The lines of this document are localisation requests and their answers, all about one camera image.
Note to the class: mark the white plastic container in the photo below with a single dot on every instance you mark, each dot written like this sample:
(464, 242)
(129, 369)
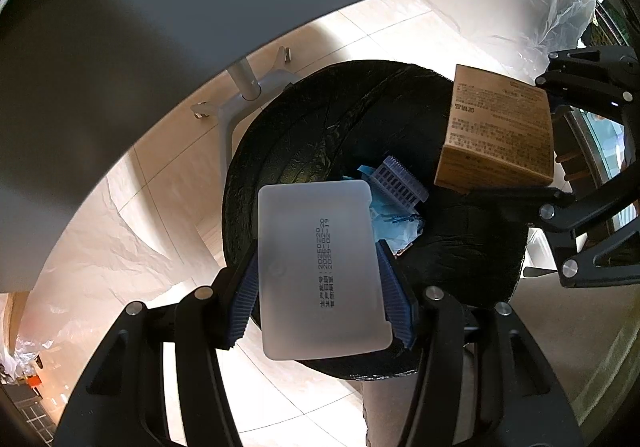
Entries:
(320, 277)

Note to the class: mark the bin with black bag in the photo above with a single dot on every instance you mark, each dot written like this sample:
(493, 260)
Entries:
(310, 127)

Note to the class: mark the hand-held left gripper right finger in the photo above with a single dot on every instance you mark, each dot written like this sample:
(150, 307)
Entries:
(397, 302)

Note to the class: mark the ribbed lilac plastic tray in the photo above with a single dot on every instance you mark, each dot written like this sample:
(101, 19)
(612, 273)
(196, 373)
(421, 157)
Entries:
(397, 184)

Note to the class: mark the crumpled blue wrapper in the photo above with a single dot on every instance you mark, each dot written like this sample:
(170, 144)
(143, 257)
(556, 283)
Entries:
(395, 229)

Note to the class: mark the brown cardboard box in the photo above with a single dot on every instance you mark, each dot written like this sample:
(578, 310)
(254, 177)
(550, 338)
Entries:
(495, 127)

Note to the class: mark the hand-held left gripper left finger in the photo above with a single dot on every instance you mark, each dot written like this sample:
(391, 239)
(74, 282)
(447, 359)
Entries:
(244, 302)

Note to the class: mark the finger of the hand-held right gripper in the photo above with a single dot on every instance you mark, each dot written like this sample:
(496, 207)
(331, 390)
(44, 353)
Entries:
(590, 77)
(575, 222)

